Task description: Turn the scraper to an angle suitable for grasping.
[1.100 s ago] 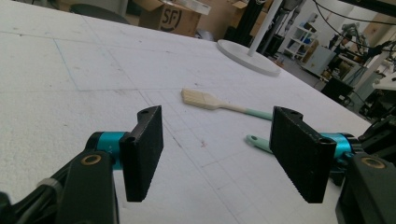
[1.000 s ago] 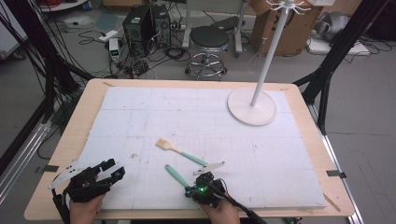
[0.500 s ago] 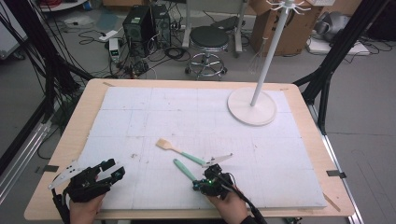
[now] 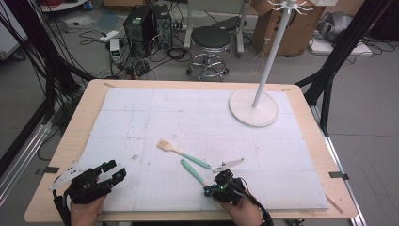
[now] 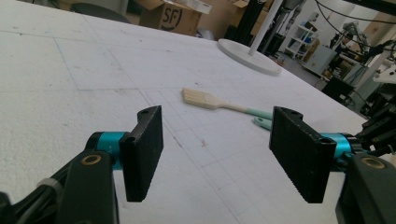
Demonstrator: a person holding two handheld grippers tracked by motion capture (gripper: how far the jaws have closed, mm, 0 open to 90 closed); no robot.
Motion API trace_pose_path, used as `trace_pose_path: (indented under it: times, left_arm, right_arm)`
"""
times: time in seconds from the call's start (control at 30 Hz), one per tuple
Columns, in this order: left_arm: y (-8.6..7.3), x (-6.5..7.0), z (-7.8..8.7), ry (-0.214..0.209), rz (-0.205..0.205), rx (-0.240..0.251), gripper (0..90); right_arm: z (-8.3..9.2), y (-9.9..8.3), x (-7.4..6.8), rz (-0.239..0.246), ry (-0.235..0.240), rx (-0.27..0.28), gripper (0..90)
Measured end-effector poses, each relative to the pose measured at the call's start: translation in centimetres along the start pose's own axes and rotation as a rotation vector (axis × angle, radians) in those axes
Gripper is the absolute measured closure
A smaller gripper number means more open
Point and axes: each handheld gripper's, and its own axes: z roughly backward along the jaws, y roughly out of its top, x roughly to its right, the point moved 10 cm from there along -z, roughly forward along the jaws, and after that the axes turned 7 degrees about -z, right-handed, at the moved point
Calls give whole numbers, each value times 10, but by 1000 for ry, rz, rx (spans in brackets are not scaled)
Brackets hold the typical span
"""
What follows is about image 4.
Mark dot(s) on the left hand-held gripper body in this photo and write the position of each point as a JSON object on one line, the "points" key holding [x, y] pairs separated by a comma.
{"points": [[84, 191]]}

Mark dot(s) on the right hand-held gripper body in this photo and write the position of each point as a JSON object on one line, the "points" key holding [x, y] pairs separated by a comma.
{"points": [[230, 190]]}

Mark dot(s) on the white hook stand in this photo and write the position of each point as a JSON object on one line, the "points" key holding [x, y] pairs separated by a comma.
{"points": [[254, 113]]}

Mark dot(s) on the person's left hand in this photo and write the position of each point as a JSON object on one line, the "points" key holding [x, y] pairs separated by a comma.
{"points": [[84, 215]]}

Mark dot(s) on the person's right hand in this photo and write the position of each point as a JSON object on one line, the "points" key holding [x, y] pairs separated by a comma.
{"points": [[246, 215]]}

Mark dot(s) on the black tape piece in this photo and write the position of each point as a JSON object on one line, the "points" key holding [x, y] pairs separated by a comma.
{"points": [[338, 175], [50, 170]]}

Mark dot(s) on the white foam mat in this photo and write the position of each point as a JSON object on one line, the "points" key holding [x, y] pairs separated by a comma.
{"points": [[188, 109]]}

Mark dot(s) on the brown tape strip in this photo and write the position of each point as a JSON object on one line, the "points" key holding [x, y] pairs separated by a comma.
{"points": [[334, 204]]}

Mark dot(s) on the small device with green display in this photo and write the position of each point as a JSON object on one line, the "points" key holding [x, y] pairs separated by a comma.
{"points": [[115, 50]]}

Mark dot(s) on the white power strip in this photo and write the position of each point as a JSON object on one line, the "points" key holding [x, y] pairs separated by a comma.
{"points": [[109, 36]]}

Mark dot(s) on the black computer tower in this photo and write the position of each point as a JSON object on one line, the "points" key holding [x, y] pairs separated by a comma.
{"points": [[138, 28], [163, 25]]}

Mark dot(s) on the black round stool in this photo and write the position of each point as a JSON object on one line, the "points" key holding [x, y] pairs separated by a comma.
{"points": [[210, 37]]}

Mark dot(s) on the white cabinet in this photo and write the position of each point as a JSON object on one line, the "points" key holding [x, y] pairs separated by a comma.
{"points": [[9, 37]]}

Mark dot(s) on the black flat pad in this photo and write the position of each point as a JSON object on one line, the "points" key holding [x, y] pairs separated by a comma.
{"points": [[227, 23]]}

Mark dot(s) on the white round table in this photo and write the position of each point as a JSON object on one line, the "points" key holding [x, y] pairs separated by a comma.
{"points": [[62, 5]]}

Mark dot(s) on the cardboard box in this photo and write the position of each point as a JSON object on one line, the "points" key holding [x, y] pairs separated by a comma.
{"points": [[295, 34]]}

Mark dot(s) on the white flat panel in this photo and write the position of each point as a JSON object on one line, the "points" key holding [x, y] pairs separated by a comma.
{"points": [[338, 48]]}

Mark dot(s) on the grey bag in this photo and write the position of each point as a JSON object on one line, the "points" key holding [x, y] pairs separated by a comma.
{"points": [[334, 25]]}

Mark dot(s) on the aluminium rail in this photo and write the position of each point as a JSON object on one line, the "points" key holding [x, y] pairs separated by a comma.
{"points": [[22, 160], [342, 169]]}

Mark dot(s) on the black frame stand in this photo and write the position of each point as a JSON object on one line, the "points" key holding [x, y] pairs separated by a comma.
{"points": [[342, 50], [40, 47]]}

